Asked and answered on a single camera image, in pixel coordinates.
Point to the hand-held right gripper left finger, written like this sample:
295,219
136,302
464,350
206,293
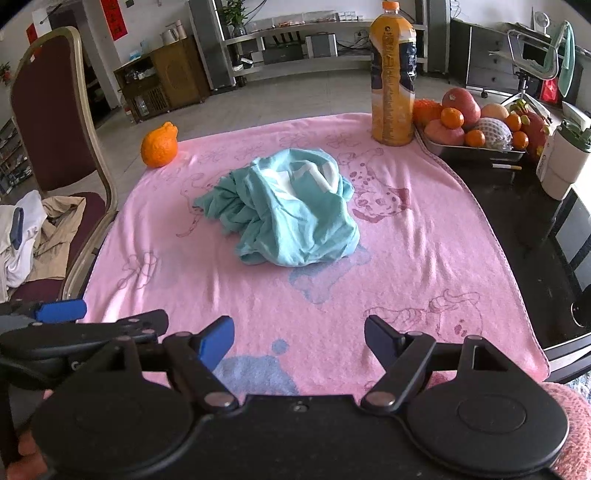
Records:
216,342

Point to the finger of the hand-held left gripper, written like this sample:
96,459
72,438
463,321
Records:
92,331
60,310

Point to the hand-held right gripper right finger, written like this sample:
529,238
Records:
381,340

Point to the teal shirt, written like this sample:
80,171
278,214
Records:
286,217

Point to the person's left hand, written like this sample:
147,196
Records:
27,450

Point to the white clothing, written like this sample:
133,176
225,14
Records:
23,258

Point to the pink printed blanket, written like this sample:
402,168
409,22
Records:
392,277

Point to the metal storage rack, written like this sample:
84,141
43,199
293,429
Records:
14,157

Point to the large bumpy orange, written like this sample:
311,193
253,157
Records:
159,147

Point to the metal fruit tray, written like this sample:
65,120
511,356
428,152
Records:
461,153

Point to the person's pink knit clothing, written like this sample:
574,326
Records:
575,415

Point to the white cigarette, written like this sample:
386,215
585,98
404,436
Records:
505,166

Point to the pink apple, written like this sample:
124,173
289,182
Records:
442,134

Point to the small orange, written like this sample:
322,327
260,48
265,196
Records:
452,118
475,138
513,122
521,140

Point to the orange mesh bag of fruit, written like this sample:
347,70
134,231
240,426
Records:
425,110

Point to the orange juice bottle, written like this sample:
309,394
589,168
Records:
392,106

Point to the fruit in white foam net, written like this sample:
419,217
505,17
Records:
496,134

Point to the white cup with green lid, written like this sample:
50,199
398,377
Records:
561,166

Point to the large red apple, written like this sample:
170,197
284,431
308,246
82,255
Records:
461,102

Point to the pale yellow apple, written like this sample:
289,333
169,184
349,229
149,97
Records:
495,111

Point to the red dragon fruit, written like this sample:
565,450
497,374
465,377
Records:
535,127

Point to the brown wooden cabinet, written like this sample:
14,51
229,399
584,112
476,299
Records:
180,74

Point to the red door banner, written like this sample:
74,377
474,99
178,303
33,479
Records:
32,33
114,21

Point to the grey curved media shelf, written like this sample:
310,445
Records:
300,62

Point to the white kettle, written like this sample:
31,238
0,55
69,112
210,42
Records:
169,36

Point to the black router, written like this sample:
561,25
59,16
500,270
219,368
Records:
282,53

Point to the small grey speaker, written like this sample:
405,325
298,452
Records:
322,46

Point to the red bag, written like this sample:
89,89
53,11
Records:
550,90

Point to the black drawer cabinet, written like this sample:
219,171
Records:
485,55

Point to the metal office chair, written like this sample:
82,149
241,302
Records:
531,50

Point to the green potted plant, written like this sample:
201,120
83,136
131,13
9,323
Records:
236,16

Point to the green cloth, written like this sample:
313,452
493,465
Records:
566,60

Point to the small white desk fan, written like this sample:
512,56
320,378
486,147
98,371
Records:
540,22

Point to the maroon chair with gold frame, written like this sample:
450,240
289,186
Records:
51,115

